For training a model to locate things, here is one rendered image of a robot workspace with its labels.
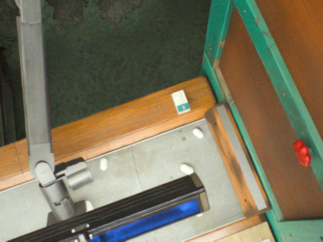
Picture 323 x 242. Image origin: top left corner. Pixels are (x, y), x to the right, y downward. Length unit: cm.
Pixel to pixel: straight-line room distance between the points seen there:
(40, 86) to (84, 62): 116
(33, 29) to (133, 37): 123
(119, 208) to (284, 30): 43
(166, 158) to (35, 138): 38
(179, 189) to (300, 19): 38
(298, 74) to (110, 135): 65
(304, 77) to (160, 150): 61
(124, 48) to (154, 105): 96
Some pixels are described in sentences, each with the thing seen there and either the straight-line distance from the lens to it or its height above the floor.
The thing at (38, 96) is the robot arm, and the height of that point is 102.
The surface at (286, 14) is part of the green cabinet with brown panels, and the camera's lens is 61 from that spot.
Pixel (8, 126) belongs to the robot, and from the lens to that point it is 189.
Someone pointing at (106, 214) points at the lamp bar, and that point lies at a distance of 79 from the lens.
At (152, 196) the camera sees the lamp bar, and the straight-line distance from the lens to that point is 77.
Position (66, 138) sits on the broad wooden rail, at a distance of 116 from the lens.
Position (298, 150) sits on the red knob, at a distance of 65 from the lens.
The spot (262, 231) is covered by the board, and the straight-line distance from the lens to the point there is 110.
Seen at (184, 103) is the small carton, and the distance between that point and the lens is 112.
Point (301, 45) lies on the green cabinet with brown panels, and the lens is 59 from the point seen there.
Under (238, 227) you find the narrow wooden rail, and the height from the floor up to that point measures 76.
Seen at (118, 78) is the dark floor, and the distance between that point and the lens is 201.
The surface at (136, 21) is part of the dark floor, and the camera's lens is 213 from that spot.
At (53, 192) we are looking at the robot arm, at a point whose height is 89.
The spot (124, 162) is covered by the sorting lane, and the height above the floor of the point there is 74.
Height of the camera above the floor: 186
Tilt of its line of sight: 75 degrees down
